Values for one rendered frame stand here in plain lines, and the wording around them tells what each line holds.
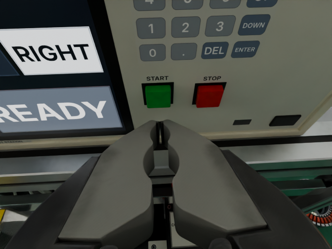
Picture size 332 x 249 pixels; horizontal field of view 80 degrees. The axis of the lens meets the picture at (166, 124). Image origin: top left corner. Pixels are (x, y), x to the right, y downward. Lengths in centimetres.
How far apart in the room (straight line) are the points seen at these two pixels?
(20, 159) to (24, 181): 2
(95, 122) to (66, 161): 5
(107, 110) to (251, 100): 12
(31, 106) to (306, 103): 22
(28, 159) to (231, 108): 19
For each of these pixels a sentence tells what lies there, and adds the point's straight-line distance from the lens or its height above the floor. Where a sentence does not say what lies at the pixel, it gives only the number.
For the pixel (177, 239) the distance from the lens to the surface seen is 37.
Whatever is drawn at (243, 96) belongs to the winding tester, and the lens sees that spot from 17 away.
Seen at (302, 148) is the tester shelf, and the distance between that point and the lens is 24.
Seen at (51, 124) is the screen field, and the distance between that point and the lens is 20.
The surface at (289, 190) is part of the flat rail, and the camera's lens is 31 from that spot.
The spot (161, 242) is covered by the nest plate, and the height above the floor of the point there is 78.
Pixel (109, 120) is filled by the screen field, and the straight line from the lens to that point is 18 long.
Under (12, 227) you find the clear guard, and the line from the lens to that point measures 28.
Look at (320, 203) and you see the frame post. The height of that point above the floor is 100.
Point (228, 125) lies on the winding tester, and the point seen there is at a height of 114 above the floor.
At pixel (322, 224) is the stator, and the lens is 63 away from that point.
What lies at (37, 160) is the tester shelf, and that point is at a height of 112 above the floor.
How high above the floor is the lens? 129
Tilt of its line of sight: 54 degrees down
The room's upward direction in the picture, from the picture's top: straight up
